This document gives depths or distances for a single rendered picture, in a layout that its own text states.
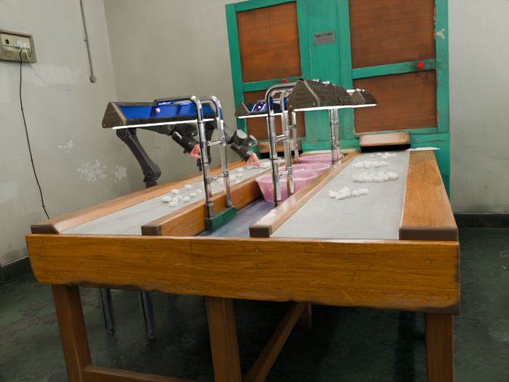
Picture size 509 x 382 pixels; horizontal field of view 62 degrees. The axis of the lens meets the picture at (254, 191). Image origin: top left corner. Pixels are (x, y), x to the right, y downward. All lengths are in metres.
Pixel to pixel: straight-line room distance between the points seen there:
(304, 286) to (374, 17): 2.07
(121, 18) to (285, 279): 3.98
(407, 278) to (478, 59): 2.88
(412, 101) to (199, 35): 2.22
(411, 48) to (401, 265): 1.96
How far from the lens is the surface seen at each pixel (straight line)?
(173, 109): 1.53
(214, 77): 4.12
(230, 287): 1.11
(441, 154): 2.77
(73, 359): 1.64
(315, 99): 1.02
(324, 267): 1.00
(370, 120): 2.78
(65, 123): 4.15
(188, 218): 1.33
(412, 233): 0.98
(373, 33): 2.81
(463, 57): 3.71
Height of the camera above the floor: 1.03
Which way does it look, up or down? 10 degrees down
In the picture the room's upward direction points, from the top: 5 degrees counter-clockwise
